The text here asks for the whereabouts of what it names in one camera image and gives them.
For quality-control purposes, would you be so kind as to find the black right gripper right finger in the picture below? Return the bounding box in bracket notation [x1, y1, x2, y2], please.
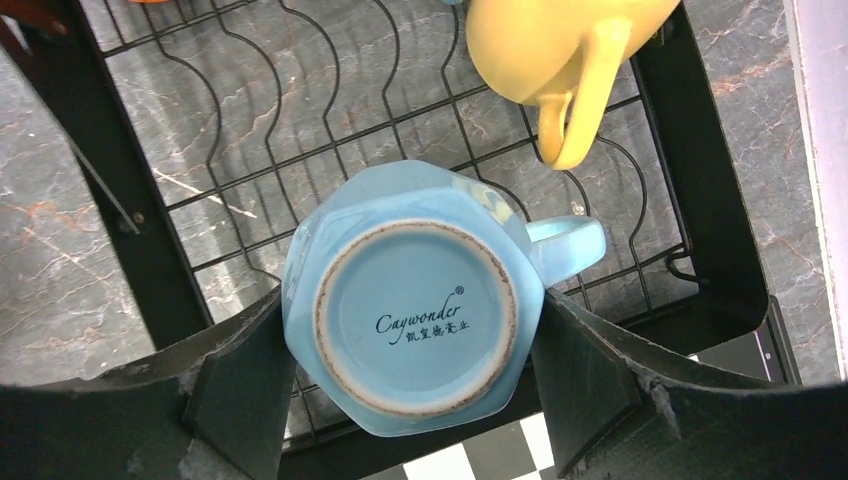
[532, 291, 847, 479]

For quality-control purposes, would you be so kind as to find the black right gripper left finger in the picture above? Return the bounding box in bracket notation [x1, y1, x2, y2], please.
[1, 289, 295, 479]

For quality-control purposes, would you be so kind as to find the light blue hexagonal mug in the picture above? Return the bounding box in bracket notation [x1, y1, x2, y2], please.
[281, 160, 606, 437]

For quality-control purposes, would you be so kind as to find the checkerboard calibration board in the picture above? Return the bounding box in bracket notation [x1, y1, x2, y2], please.
[371, 325, 800, 479]

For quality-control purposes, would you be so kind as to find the yellow mug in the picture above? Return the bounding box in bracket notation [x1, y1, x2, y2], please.
[466, 0, 678, 170]

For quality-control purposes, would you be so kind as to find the black wire dish rack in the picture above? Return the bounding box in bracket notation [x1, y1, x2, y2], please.
[1, 1, 789, 479]

